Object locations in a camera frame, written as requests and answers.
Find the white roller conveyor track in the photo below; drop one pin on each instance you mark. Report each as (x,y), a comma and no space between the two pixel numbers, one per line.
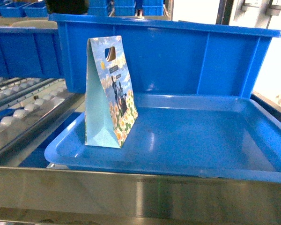
(19,97)

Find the blue plastic tray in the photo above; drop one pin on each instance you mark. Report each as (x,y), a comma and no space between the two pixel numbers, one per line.
(204,136)

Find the large blue plastic crate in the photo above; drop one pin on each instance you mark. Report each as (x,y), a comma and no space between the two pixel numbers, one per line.
(167,57)

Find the steel rack front rail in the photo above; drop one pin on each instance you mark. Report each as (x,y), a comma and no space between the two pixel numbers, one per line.
(64,197)

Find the flower gift bag with figures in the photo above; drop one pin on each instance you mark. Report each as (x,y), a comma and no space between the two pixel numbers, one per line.
(110,111)

